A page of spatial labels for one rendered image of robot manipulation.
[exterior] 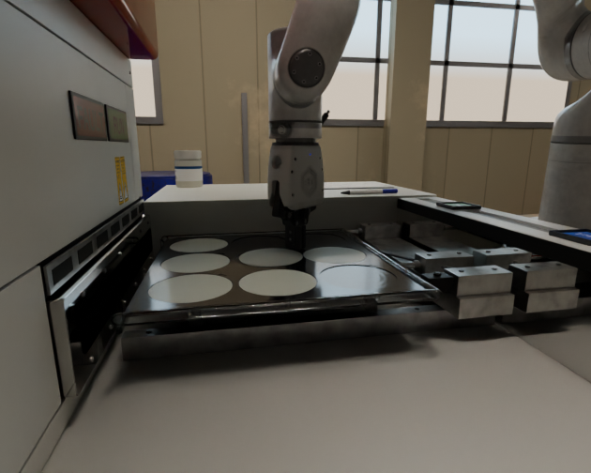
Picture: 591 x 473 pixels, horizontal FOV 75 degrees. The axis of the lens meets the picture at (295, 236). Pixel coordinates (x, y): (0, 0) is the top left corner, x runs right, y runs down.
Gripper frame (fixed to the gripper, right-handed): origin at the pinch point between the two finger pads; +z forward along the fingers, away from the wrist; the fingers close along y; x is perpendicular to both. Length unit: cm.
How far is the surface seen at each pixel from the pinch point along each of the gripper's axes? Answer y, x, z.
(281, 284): -15.1, -9.3, 2.1
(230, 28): 164, 183, -98
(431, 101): 280, 72, -51
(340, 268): -4.8, -11.8, 2.2
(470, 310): -0.2, -28.4, 5.7
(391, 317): -4.7, -19.7, 7.5
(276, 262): -8.2, -2.6, 2.1
